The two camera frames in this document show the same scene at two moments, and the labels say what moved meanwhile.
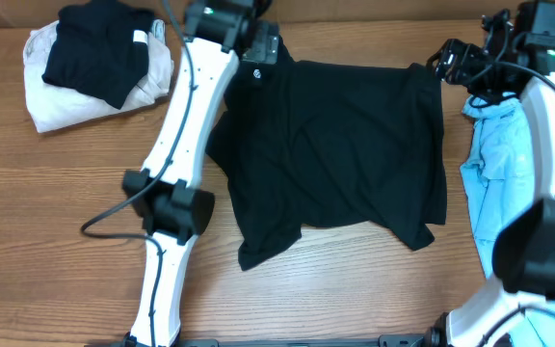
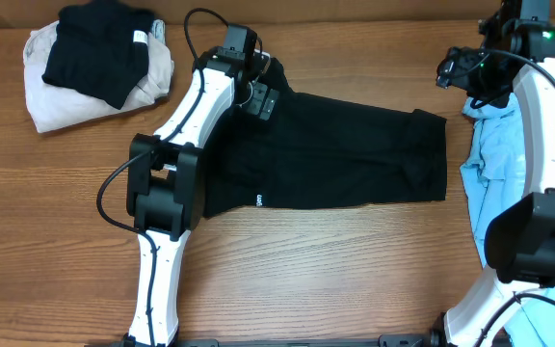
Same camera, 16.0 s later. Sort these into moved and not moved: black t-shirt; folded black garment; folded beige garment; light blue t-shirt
Moved: black t-shirt
Not moved: light blue t-shirt; folded beige garment; folded black garment
